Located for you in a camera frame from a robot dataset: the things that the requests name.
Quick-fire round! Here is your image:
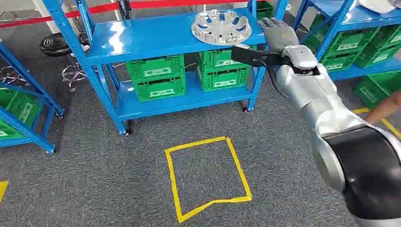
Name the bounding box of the green plastic crate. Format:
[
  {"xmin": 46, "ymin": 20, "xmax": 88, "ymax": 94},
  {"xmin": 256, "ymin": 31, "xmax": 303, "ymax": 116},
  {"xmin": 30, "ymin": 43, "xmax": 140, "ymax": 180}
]
[
  {"xmin": 0, "ymin": 120, "xmax": 26, "ymax": 140},
  {"xmin": 302, "ymin": 14, "xmax": 380, "ymax": 54},
  {"xmin": 125, "ymin": 54, "xmax": 185, "ymax": 83},
  {"xmin": 195, "ymin": 47, "xmax": 252, "ymax": 69},
  {"xmin": 132, "ymin": 76, "xmax": 186, "ymax": 103},
  {"xmin": 196, "ymin": 65, "xmax": 252, "ymax": 93},
  {"xmin": 353, "ymin": 71, "xmax": 401, "ymax": 110},
  {"xmin": 355, "ymin": 26, "xmax": 401, "ymax": 69},
  {"xmin": 0, "ymin": 88, "xmax": 42, "ymax": 128},
  {"xmin": 256, "ymin": 1, "xmax": 274, "ymax": 21},
  {"xmin": 319, "ymin": 49, "xmax": 361, "ymax": 73}
]

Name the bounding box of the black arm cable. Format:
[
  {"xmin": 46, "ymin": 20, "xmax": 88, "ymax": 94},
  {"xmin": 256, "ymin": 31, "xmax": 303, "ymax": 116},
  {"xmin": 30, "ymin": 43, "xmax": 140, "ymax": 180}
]
[{"xmin": 265, "ymin": 59, "xmax": 289, "ymax": 98}]

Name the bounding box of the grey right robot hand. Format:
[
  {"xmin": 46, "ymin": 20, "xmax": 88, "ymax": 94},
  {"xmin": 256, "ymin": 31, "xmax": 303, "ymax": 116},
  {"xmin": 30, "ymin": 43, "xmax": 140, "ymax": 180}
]
[{"xmin": 258, "ymin": 17, "xmax": 300, "ymax": 54}]

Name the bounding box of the blue metal shelf rack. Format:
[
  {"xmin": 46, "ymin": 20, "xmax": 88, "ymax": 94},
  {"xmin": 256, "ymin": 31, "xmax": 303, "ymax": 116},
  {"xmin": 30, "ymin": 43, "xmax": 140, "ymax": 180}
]
[
  {"xmin": 293, "ymin": 0, "xmax": 401, "ymax": 82},
  {"xmin": 0, "ymin": 40, "xmax": 65, "ymax": 155},
  {"xmin": 42, "ymin": 0, "xmax": 289, "ymax": 136}
]

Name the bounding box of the silver wheel hubcap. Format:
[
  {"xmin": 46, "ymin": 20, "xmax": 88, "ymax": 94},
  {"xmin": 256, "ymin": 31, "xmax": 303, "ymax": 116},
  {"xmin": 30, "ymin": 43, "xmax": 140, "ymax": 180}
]
[{"xmin": 191, "ymin": 9, "xmax": 253, "ymax": 46}]

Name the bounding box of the yellow floor tape outline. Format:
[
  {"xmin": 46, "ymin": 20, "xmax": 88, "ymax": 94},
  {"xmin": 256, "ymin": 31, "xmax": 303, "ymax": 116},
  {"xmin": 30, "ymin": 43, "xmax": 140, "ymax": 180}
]
[{"xmin": 164, "ymin": 136, "xmax": 253, "ymax": 224}]

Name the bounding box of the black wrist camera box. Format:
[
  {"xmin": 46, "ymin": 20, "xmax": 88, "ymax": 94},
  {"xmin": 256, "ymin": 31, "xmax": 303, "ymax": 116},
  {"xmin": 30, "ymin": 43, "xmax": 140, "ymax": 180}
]
[{"xmin": 231, "ymin": 45, "xmax": 294, "ymax": 68}]

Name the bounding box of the white stand leg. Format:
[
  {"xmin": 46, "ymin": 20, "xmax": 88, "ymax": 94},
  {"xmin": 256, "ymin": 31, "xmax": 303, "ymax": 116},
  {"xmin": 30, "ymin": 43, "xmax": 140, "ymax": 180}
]
[{"xmin": 30, "ymin": 0, "xmax": 83, "ymax": 34}]

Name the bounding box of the white object on rack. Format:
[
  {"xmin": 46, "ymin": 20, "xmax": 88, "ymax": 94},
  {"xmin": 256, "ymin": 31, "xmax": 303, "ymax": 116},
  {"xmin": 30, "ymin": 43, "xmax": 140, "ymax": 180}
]
[{"xmin": 358, "ymin": 0, "xmax": 401, "ymax": 14}]

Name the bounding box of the black round base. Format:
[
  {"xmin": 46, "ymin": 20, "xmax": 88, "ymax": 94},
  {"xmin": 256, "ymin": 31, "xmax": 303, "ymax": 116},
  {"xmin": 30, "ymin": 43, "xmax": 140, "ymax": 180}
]
[{"xmin": 40, "ymin": 32, "xmax": 90, "ymax": 58}]

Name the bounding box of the red barrier tape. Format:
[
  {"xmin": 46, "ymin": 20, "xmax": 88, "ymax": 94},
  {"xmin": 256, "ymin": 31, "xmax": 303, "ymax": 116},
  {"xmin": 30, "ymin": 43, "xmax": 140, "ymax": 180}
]
[{"xmin": 0, "ymin": 0, "xmax": 267, "ymax": 29}]

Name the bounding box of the chrome wire frame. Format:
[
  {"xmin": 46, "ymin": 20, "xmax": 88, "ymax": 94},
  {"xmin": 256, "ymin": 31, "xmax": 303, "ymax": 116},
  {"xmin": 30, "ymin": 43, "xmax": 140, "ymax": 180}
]
[
  {"xmin": 0, "ymin": 65, "xmax": 31, "ymax": 86},
  {"xmin": 61, "ymin": 64, "xmax": 87, "ymax": 93}
]

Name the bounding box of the yellow floor tape strip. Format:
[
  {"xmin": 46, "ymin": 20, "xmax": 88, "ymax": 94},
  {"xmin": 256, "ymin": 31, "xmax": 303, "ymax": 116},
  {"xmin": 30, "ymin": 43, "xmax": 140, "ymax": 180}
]
[
  {"xmin": 0, "ymin": 180, "xmax": 9, "ymax": 203},
  {"xmin": 352, "ymin": 107, "xmax": 401, "ymax": 139}
]

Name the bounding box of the black barrier post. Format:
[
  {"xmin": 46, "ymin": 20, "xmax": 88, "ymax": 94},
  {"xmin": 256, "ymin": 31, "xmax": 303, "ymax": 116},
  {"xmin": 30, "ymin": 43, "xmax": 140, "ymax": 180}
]
[{"xmin": 117, "ymin": 0, "xmax": 132, "ymax": 21}]

